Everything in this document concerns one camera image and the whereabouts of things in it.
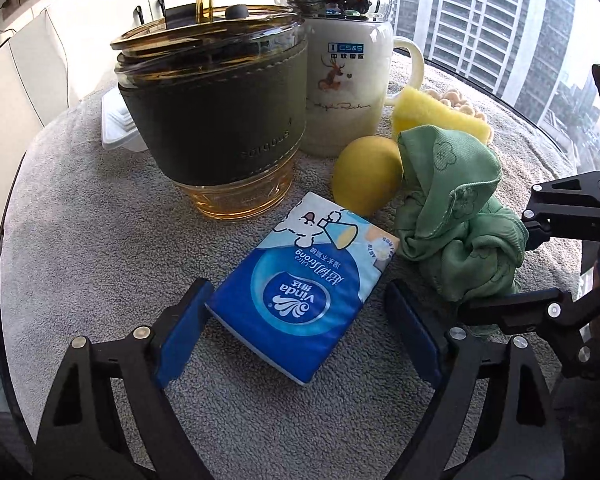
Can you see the round yellow sponge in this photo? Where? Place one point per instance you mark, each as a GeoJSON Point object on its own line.
{"type": "Point", "coordinates": [367, 174]}

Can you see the white ceramic mug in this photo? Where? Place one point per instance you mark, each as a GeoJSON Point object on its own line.
{"type": "Point", "coordinates": [347, 77]}

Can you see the grey towel table cover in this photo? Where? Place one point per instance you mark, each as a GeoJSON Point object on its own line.
{"type": "Point", "coordinates": [112, 354]}

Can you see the chrome mug lid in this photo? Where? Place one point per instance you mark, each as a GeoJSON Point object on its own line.
{"type": "Point", "coordinates": [349, 10]}

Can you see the yellow rectangular sponge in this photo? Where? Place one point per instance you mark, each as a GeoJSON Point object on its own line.
{"type": "Point", "coordinates": [412, 108]}

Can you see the cream chenille duster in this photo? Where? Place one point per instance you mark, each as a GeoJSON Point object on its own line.
{"type": "Point", "coordinates": [452, 98]}

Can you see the white plastic tray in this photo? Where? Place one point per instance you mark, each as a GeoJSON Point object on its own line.
{"type": "Point", "coordinates": [118, 127]}

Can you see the green silk cloth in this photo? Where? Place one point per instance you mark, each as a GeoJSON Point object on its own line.
{"type": "Point", "coordinates": [465, 242]}

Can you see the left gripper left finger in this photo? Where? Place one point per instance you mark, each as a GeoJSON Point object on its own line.
{"type": "Point", "coordinates": [176, 332]}

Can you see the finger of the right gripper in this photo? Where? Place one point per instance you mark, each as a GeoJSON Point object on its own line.
{"type": "Point", "coordinates": [513, 314]}

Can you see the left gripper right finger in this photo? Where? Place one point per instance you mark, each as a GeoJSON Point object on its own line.
{"type": "Point", "coordinates": [433, 358]}

